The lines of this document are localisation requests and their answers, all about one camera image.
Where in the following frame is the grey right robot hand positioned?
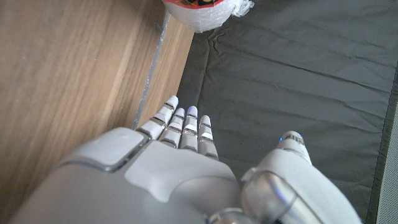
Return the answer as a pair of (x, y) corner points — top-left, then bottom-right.
(9, 95), (363, 224)

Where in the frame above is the bubble wrap roll red label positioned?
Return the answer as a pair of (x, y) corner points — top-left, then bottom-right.
(162, 0), (255, 34)

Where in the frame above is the black backdrop curtain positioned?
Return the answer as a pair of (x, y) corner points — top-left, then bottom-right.
(175, 0), (398, 224)

